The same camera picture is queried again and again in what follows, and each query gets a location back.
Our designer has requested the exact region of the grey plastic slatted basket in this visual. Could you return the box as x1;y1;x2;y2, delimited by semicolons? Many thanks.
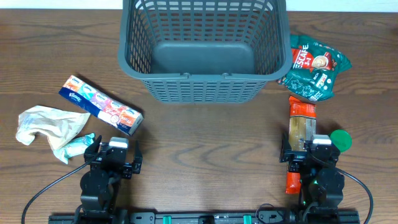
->
118;0;292;104

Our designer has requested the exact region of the beige paper bag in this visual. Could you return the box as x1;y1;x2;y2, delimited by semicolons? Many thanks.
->
16;105;90;151

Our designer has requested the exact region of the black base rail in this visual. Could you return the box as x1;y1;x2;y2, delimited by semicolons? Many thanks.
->
48;210;360;224

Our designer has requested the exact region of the green Nescafe coffee bag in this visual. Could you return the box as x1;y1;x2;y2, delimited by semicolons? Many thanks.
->
277;35;352;101

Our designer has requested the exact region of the green lidded jar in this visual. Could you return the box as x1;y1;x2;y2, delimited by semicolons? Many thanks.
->
330;129;352;152

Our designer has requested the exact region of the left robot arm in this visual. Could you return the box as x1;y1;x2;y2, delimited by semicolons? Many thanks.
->
79;136;143;223

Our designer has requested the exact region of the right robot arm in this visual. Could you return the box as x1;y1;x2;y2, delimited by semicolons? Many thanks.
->
279;135;345;220

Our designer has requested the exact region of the orange spaghetti packet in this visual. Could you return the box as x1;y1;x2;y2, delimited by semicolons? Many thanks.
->
285;96;317;194

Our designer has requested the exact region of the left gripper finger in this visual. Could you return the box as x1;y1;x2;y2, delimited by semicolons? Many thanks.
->
84;135;102;159
132;141;143;174

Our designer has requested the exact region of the Kleenex tissue multipack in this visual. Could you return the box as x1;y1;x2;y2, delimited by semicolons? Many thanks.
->
59;75;144;136

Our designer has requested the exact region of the teal snack packet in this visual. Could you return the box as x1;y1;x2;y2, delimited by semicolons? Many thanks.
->
53;133;95;164

